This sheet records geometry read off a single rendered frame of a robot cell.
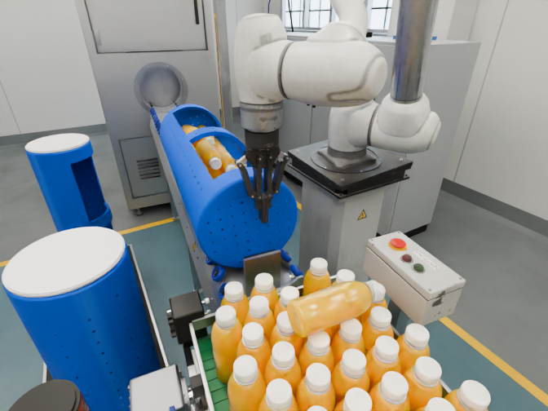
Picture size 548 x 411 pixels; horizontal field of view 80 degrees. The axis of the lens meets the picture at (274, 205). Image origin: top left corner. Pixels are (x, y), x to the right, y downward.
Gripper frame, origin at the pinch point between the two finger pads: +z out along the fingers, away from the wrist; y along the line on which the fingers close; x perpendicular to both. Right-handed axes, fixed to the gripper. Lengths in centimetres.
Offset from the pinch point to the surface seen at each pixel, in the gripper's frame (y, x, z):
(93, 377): -49, 3, 44
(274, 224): 4.7, 4.1, 8.5
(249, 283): -6.0, -4.4, 18.8
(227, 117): 30, 143, 14
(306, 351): -4.8, -32.8, 11.1
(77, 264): -45.2, 12.5, 12.7
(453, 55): 162, 93, -21
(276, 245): 5.5, 4.1, 15.6
